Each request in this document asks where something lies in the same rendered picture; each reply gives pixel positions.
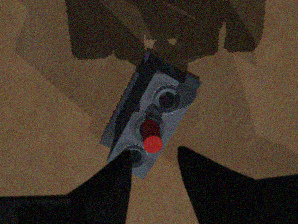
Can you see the red peg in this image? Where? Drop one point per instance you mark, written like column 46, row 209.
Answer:
column 152, row 141

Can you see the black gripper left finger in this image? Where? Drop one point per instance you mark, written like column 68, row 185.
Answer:
column 102, row 199

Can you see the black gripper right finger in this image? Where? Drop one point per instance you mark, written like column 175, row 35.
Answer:
column 220, row 195

